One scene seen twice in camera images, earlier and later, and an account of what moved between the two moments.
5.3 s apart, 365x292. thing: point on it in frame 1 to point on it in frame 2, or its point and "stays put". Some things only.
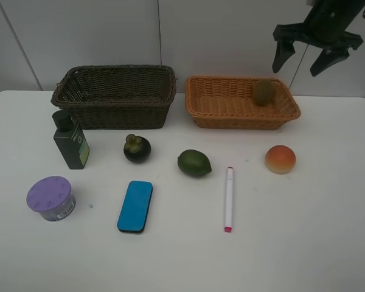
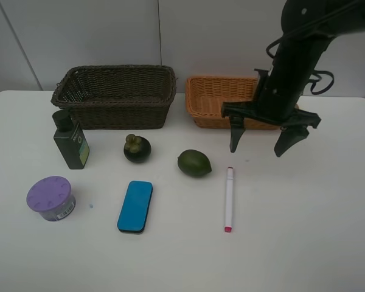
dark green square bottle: (69, 141) stays put
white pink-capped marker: (229, 186) stays put
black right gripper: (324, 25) to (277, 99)
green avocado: (194, 162) stays put
